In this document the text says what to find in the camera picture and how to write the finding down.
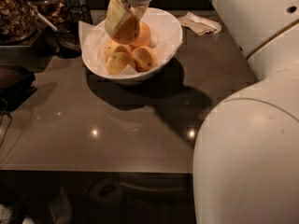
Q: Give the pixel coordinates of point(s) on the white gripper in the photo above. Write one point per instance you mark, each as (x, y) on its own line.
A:
(117, 8)

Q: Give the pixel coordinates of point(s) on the orange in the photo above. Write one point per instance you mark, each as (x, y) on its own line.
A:
(144, 37)
(128, 32)
(145, 58)
(118, 61)
(111, 47)

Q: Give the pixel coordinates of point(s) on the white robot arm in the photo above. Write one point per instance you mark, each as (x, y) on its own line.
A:
(246, 155)

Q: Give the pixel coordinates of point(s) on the white paper bowl liner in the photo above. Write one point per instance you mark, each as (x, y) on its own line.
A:
(93, 44)

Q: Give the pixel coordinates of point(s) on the white ceramic bowl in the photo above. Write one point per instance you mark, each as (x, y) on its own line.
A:
(165, 34)

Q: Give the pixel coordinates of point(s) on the crumpled paper napkin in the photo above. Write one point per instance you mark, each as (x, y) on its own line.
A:
(199, 25)

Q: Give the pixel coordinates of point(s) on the small glass snack jar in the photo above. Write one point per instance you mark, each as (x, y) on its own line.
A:
(55, 11)

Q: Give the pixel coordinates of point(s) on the large glass snack jar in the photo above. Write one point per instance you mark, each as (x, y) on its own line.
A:
(17, 22)

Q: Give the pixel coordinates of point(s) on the black wire basket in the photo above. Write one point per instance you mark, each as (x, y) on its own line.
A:
(66, 37)

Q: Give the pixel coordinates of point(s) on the black device with cable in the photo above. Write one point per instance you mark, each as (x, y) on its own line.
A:
(15, 86)

